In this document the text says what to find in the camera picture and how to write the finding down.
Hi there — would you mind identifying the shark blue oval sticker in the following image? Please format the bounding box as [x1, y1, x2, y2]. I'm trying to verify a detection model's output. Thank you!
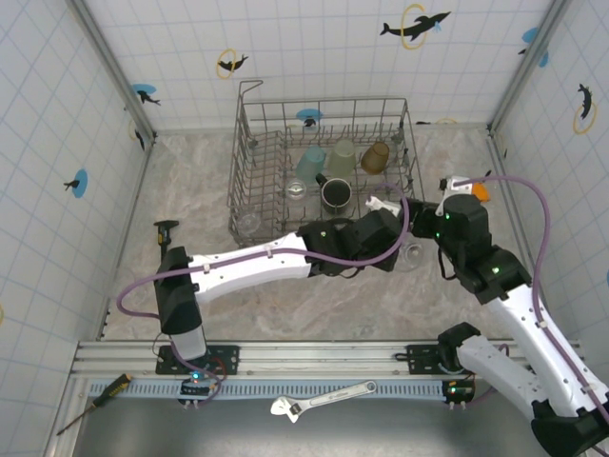
[131, 83, 162, 107]

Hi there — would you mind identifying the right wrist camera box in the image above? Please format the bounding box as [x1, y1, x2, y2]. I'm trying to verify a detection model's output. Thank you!
[435, 174, 477, 215]

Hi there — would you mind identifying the grey wire dish rack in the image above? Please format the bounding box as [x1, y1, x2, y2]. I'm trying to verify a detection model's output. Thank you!
[226, 79, 427, 251]

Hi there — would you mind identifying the yellow black screwdriver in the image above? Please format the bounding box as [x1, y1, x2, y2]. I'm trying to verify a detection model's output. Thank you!
[56, 373, 133, 437]

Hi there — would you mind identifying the spiky dolphin ring sticker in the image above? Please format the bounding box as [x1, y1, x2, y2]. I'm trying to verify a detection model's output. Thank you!
[572, 83, 599, 135]

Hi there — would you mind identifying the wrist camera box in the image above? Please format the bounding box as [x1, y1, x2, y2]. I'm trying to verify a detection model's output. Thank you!
[435, 174, 477, 215]
[364, 194, 401, 214]

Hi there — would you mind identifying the teal plastic cup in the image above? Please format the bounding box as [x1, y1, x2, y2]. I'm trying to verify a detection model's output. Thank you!
[294, 145, 327, 183]

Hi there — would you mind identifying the amber plastic cup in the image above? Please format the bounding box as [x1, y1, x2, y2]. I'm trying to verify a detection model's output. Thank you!
[360, 141, 390, 175]

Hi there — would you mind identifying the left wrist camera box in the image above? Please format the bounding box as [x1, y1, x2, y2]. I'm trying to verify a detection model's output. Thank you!
[364, 194, 401, 214]

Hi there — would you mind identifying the light blue cable duct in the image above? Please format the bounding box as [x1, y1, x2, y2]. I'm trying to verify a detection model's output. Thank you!
[88, 379, 477, 402]

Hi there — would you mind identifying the large dolphin ring sticker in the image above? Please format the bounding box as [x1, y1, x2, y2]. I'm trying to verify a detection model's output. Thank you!
[379, 3, 452, 51]

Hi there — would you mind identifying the black mug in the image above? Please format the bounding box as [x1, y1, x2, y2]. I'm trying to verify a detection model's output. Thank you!
[315, 172, 354, 218]

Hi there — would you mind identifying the fish blue oval sticker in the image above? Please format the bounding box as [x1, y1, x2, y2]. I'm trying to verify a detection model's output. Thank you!
[64, 169, 89, 198]
[295, 108, 324, 129]

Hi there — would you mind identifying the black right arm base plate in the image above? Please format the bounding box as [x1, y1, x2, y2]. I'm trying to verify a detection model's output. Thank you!
[393, 343, 477, 376]

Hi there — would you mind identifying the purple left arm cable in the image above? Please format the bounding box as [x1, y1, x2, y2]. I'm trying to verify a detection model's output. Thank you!
[116, 183, 411, 410]

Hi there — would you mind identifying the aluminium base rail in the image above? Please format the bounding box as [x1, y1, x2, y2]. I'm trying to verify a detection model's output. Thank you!
[69, 338, 589, 381]

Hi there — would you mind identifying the black yellow hand tool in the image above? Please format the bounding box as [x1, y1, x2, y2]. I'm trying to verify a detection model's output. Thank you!
[152, 219, 181, 253]

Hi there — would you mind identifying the silver adjustable wrench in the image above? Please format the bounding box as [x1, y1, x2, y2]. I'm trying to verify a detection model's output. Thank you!
[269, 379, 378, 424]

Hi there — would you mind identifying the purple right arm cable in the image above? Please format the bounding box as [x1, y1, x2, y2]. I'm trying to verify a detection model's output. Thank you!
[444, 174, 609, 429]

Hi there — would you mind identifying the aluminium corner post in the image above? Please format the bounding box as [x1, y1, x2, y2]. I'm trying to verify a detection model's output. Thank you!
[487, 0, 572, 137]
[66, 0, 157, 144]

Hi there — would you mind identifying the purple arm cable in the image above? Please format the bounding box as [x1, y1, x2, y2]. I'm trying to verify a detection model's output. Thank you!
[116, 183, 411, 410]
[444, 174, 609, 429]

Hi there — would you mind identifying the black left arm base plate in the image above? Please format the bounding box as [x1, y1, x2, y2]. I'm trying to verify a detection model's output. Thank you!
[155, 343, 241, 376]

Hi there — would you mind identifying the pale green plastic cup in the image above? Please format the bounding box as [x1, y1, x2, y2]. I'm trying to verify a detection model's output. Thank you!
[325, 138, 357, 178]

